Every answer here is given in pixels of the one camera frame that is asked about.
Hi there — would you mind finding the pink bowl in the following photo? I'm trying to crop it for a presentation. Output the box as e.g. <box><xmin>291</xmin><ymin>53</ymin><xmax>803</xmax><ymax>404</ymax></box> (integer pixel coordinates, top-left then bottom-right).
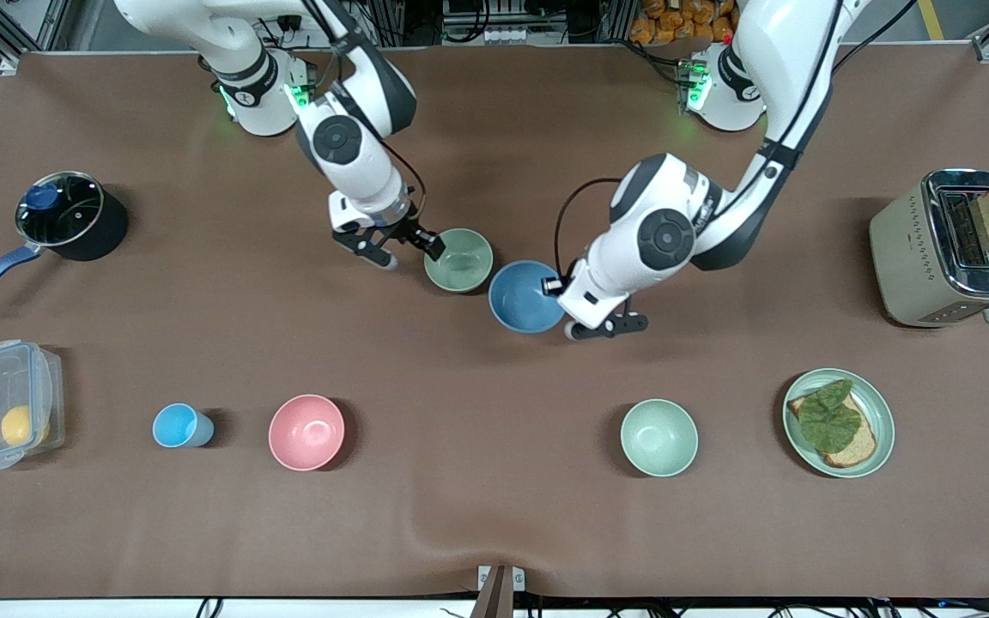
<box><xmin>269</xmin><ymin>394</ymin><xmax>346</xmax><ymax>472</ymax></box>

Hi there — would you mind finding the bag of orange snacks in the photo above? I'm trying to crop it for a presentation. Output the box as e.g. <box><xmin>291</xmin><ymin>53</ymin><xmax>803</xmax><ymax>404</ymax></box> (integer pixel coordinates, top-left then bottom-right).
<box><xmin>629</xmin><ymin>0</ymin><xmax>740</xmax><ymax>46</ymax></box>

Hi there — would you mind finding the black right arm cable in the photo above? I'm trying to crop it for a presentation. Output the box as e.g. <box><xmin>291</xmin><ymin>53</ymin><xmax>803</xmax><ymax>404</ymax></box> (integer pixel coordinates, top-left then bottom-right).
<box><xmin>301</xmin><ymin>0</ymin><xmax>428</xmax><ymax>228</ymax></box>

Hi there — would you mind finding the green lettuce leaf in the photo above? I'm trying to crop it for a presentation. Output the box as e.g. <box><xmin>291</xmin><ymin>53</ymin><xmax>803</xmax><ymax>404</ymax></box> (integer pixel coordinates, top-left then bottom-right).
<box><xmin>798</xmin><ymin>379</ymin><xmax>863</xmax><ymax>454</ymax></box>

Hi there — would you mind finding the glass lid with blue knob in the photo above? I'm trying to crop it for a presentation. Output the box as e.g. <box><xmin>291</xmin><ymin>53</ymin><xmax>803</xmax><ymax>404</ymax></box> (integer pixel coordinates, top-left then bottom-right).
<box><xmin>15</xmin><ymin>172</ymin><xmax>106</xmax><ymax>248</ymax></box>

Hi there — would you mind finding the brown post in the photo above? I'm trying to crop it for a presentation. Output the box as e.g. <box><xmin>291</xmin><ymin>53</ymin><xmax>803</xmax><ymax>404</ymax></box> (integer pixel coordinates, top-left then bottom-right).
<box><xmin>470</xmin><ymin>566</ymin><xmax>514</xmax><ymax>618</ymax></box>

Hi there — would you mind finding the blue bowl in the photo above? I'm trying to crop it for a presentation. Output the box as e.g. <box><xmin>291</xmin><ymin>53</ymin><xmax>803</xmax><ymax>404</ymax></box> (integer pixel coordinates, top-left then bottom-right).
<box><xmin>488</xmin><ymin>260</ymin><xmax>566</xmax><ymax>334</ymax></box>

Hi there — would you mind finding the light blue cup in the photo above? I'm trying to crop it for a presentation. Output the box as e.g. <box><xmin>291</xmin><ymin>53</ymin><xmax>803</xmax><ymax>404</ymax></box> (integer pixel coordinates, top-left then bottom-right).
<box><xmin>152</xmin><ymin>403</ymin><xmax>215</xmax><ymax>449</ymax></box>

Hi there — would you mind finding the light green bowl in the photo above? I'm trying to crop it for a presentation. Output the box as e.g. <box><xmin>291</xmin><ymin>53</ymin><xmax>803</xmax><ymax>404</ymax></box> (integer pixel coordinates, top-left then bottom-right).
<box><xmin>620</xmin><ymin>398</ymin><xmax>699</xmax><ymax>478</ymax></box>
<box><xmin>423</xmin><ymin>228</ymin><xmax>494</xmax><ymax>294</ymax></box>

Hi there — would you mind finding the light green plate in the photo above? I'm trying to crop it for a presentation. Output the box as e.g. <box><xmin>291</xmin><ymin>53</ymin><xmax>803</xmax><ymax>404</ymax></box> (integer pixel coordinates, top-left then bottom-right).
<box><xmin>783</xmin><ymin>368</ymin><xmax>896</xmax><ymax>479</ymax></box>

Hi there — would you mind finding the yellow lemon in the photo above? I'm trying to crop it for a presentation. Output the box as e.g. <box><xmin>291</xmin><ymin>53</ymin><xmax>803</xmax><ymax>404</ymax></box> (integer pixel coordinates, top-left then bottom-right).
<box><xmin>1</xmin><ymin>405</ymin><xmax>51</xmax><ymax>447</ymax></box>

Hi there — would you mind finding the bread slice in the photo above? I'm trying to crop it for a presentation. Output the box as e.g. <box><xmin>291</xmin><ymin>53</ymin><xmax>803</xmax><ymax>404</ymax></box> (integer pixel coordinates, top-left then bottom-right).
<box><xmin>787</xmin><ymin>391</ymin><xmax>877</xmax><ymax>469</ymax></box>

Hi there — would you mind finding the small metal bracket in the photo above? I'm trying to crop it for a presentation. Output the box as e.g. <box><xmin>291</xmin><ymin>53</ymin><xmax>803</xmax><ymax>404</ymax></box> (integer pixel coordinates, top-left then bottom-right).
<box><xmin>477</xmin><ymin>564</ymin><xmax>525</xmax><ymax>593</ymax></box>

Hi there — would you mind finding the beige and chrome toaster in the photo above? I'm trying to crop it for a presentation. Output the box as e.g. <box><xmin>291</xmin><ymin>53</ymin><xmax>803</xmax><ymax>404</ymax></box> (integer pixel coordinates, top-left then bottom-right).
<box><xmin>870</xmin><ymin>169</ymin><xmax>989</xmax><ymax>327</ymax></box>

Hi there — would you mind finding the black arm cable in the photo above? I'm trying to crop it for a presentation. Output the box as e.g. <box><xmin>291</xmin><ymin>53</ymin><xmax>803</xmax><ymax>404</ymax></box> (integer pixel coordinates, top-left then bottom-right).
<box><xmin>555</xmin><ymin>178</ymin><xmax>626</xmax><ymax>280</ymax></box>
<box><xmin>301</xmin><ymin>0</ymin><xmax>428</xmax><ymax>228</ymax></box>

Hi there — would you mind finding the black pot with blue handle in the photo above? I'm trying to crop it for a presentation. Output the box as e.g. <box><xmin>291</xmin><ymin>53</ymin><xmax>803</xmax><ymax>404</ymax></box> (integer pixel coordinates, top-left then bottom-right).
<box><xmin>0</xmin><ymin>172</ymin><xmax>129</xmax><ymax>312</ymax></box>

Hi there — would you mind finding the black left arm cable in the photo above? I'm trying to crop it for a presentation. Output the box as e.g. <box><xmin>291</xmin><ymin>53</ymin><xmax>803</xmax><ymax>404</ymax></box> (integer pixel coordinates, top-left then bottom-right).
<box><xmin>555</xmin><ymin>178</ymin><xmax>626</xmax><ymax>280</ymax></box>

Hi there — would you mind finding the brown table cloth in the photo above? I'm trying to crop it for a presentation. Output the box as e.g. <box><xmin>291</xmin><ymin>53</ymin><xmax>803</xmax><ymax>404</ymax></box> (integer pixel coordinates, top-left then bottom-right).
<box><xmin>0</xmin><ymin>45</ymin><xmax>989</xmax><ymax>600</ymax></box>

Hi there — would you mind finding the white power strip with plugs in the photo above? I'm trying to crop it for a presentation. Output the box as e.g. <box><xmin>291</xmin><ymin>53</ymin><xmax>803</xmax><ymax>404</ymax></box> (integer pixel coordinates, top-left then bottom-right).
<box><xmin>267</xmin><ymin>9</ymin><xmax>328</xmax><ymax>49</ymax></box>

